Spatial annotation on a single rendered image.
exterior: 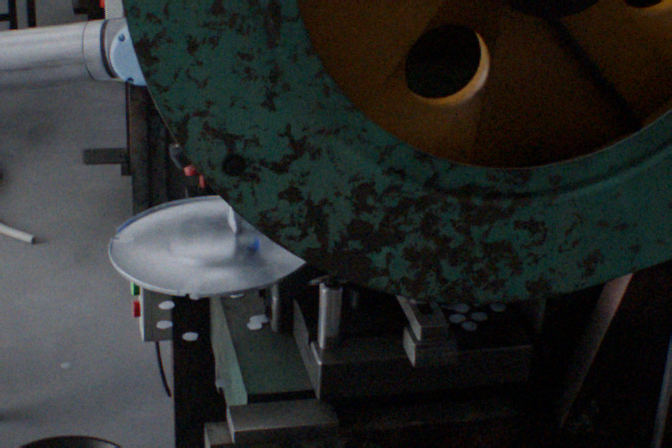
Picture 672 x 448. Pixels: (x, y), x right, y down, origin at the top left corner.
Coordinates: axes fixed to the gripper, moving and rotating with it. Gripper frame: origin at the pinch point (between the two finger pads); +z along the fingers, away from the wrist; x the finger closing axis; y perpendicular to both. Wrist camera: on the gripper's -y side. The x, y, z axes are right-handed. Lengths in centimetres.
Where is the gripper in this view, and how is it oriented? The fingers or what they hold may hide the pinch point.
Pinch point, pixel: (232, 224)
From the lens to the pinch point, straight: 181.9
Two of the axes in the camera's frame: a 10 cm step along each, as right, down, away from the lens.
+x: -2.1, -4.3, 8.8
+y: 9.8, -0.6, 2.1
